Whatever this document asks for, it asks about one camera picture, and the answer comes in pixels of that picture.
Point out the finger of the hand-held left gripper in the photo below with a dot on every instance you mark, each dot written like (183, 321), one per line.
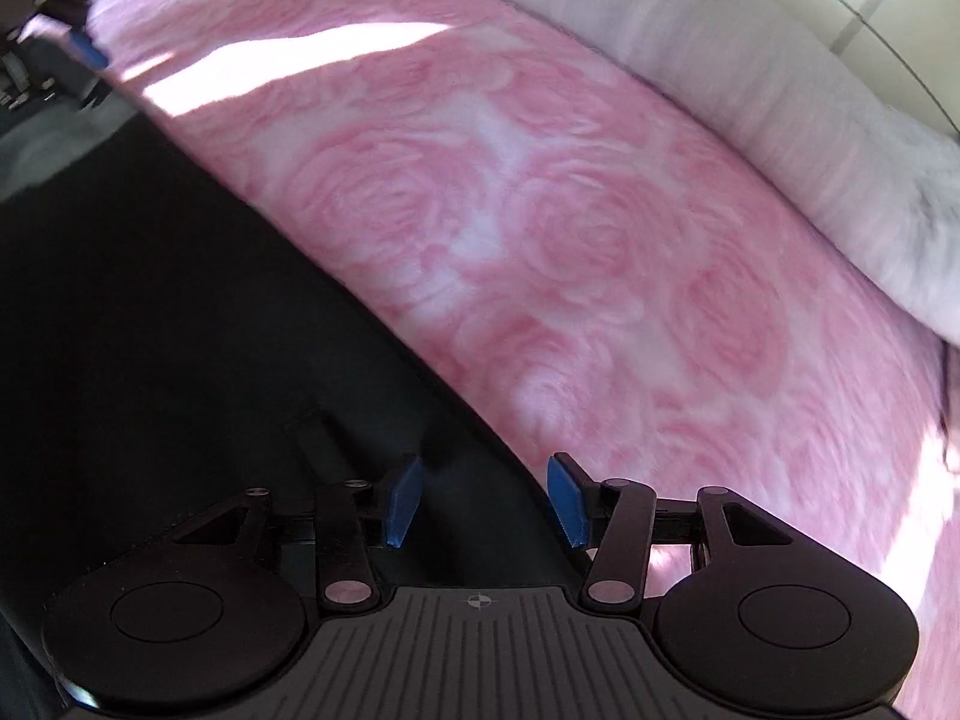
(88, 49)

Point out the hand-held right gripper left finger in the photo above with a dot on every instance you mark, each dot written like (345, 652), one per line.
(403, 501)

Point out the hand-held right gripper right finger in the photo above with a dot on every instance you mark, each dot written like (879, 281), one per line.
(566, 499)

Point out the black garment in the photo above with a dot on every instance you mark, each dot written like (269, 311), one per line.
(187, 315)

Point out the pink rose blanket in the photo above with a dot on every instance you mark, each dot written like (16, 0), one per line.
(525, 202)

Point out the white striped quilt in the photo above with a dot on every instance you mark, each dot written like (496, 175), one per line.
(712, 75)

